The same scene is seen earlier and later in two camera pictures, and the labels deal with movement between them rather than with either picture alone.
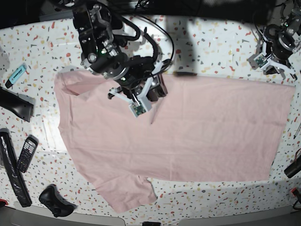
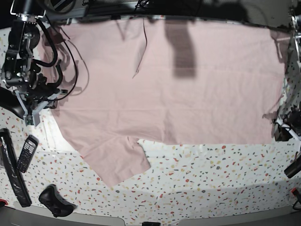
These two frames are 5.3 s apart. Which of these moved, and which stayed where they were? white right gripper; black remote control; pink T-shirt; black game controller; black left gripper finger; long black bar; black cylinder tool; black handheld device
Moved: pink T-shirt; white right gripper; black left gripper finger
Stayed: black game controller; long black bar; black cylinder tool; black handheld device; black remote control
